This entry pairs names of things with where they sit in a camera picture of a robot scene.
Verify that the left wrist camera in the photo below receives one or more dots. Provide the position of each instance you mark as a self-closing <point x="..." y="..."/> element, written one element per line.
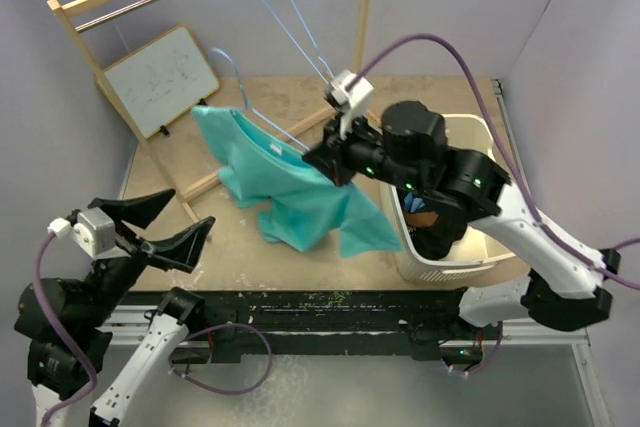
<point x="92" y="230"/>

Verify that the wooden clothes rack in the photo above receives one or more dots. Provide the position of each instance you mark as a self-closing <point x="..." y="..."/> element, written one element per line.
<point x="67" y="11"/>

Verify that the black t shirt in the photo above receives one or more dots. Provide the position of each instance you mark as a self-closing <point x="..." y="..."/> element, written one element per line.
<point x="432" y="235"/>

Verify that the blue hanger of black shirt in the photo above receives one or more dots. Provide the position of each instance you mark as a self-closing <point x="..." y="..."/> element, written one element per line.
<point x="291" y="21"/>

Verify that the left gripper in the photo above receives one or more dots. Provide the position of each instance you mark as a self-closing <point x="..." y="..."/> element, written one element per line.
<point x="180" y="250"/>

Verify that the small whiteboard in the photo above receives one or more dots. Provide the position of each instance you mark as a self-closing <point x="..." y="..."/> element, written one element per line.
<point x="162" y="80"/>

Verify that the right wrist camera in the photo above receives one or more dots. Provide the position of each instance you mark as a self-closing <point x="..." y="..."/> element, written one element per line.
<point x="349" y="95"/>

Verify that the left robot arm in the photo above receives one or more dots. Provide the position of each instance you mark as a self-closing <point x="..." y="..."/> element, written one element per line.
<point x="63" y="317"/>

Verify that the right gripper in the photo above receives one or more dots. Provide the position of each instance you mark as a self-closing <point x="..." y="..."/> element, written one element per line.
<point x="328" y="164"/>

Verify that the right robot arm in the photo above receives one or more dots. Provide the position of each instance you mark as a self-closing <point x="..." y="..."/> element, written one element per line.
<point x="564" y="288"/>

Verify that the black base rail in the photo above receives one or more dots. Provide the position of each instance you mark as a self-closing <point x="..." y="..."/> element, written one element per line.
<point x="422" y="325"/>

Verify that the teal t shirt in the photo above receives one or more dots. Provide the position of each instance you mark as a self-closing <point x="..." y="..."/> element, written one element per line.
<point x="304" y="205"/>

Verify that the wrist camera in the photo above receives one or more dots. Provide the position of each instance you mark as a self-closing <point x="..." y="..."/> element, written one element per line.
<point x="92" y="230"/>
<point x="349" y="95"/>

